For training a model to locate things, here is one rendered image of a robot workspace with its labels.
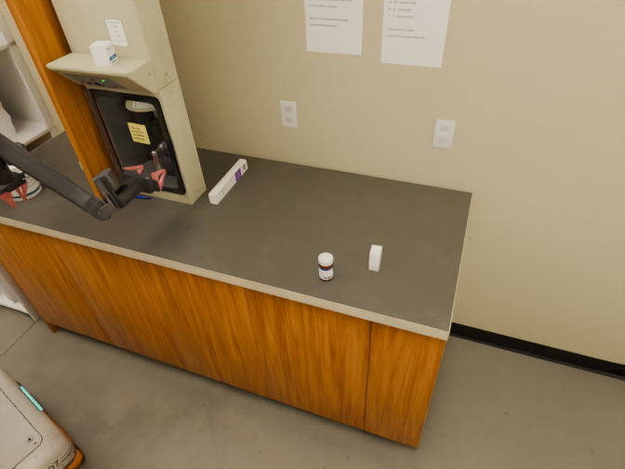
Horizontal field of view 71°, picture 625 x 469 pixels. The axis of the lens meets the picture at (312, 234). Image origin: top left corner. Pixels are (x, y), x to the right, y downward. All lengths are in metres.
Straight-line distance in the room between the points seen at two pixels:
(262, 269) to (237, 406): 0.97
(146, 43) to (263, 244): 0.74
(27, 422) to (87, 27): 1.55
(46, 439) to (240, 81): 1.63
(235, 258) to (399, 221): 0.61
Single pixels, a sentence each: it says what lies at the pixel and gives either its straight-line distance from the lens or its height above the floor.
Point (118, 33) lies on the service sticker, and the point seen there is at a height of 1.58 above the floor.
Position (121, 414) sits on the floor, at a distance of 2.43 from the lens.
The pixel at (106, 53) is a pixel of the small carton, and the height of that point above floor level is 1.55.
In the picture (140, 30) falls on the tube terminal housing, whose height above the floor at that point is 1.60.
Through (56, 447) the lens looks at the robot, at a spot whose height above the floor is 0.26.
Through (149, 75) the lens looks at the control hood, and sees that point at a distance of 1.55.
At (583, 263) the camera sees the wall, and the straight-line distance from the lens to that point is 2.10.
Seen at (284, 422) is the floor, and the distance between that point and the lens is 2.20.
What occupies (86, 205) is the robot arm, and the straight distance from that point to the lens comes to 1.53.
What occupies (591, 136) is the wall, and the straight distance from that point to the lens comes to 1.76.
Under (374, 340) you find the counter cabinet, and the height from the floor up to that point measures 0.77.
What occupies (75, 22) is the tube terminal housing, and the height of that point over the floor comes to 1.61.
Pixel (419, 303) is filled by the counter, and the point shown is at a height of 0.94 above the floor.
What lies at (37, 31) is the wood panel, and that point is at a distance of 1.76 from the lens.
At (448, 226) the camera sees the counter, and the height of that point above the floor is 0.94.
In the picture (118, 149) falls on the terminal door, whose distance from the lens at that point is 1.85.
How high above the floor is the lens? 1.98
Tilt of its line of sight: 41 degrees down
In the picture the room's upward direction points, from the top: 4 degrees counter-clockwise
